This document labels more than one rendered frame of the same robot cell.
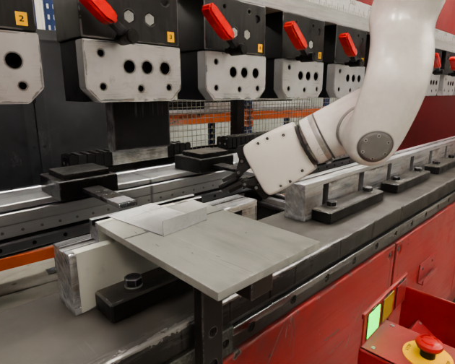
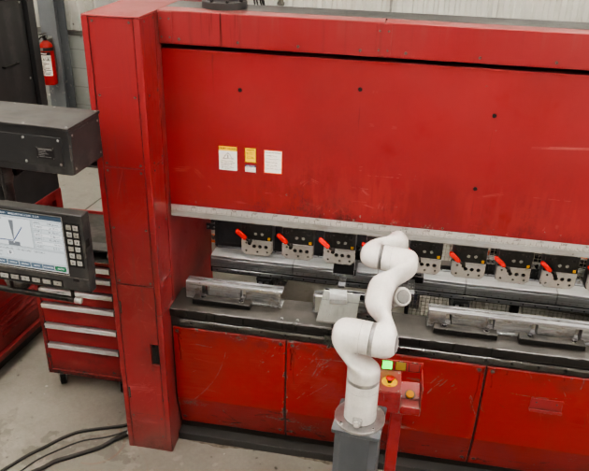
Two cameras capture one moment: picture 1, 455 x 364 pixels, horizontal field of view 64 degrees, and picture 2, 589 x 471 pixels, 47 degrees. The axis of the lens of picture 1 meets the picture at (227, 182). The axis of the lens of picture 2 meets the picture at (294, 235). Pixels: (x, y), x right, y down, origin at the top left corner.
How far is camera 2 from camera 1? 2.86 m
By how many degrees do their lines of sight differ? 51
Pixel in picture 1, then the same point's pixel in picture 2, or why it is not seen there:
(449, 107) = not seen: outside the picture
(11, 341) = (296, 309)
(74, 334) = (308, 316)
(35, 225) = (326, 277)
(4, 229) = (317, 274)
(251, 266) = (330, 320)
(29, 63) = (309, 252)
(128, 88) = (335, 260)
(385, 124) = not seen: hidden behind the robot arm
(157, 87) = (345, 261)
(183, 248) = (327, 308)
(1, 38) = (305, 248)
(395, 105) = not seen: hidden behind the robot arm
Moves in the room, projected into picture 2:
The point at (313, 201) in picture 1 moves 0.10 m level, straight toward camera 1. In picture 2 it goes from (436, 319) to (418, 322)
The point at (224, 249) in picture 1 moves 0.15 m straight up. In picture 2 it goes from (334, 314) to (335, 286)
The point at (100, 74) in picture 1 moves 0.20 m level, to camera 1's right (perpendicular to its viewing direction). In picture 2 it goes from (327, 256) to (354, 274)
